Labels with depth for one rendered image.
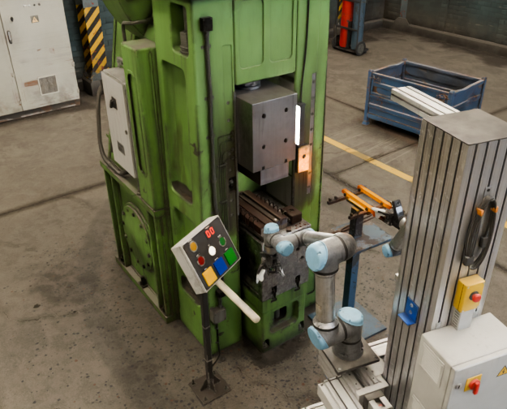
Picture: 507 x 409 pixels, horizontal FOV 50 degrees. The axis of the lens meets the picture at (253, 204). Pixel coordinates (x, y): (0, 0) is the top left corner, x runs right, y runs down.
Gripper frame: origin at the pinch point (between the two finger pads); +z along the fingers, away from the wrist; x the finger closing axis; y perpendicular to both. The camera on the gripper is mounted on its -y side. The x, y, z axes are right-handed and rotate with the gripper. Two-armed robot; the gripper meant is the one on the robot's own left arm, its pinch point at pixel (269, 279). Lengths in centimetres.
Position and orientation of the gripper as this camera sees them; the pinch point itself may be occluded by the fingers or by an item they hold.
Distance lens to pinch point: 295.0
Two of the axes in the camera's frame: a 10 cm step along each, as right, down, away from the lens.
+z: 0.1, 8.6, 5.1
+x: 9.3, -1.9, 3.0
